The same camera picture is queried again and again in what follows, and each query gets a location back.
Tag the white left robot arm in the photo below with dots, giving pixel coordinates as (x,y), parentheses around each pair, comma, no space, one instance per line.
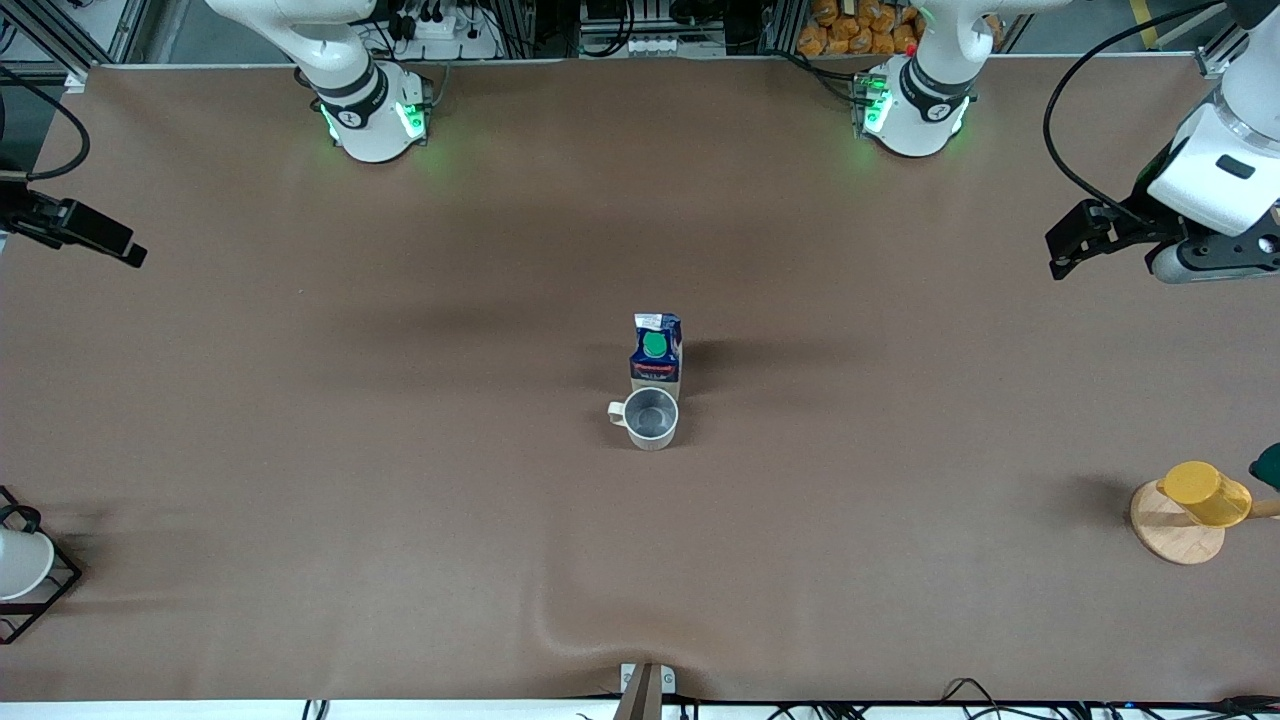
(915,120)

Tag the dark green object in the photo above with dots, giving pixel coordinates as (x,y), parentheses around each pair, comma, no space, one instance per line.
(1270,468)

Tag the white empty power strip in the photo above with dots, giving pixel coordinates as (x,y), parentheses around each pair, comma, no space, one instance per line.
(670,45)

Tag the pile of orange bread rolls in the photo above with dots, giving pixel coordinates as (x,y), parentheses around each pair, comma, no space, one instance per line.
(860,25)

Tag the aluminium frame profile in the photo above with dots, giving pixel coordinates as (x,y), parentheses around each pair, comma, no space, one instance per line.
(1215,55)
(100,30)

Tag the white cup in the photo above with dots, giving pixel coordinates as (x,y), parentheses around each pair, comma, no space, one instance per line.
(20,565)

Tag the yellow plastic cup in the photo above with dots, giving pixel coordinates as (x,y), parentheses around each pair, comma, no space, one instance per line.
(1205,493)

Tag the round wooden mug stand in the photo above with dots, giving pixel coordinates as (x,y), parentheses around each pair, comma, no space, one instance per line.
(1170,535)

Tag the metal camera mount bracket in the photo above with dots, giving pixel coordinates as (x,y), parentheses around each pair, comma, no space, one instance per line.
(645,690)

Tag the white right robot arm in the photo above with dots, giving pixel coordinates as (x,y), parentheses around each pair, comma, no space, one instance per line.
(365,120)

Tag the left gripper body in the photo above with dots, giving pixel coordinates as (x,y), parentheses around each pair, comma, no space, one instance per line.
(1143,209)

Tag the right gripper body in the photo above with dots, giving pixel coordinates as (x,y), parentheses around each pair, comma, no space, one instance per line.
(20,216)

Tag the white power strip with plugs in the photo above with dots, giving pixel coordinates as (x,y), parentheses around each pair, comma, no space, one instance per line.
(450,32)

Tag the beige mug grey inside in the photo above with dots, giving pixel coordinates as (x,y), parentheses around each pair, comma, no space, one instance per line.
(650,420)

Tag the blue milk carton green cap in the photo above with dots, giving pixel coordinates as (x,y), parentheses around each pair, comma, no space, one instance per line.
(655,355)

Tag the brown table cloth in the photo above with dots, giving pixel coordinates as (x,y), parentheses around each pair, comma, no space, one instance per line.
(640,550)

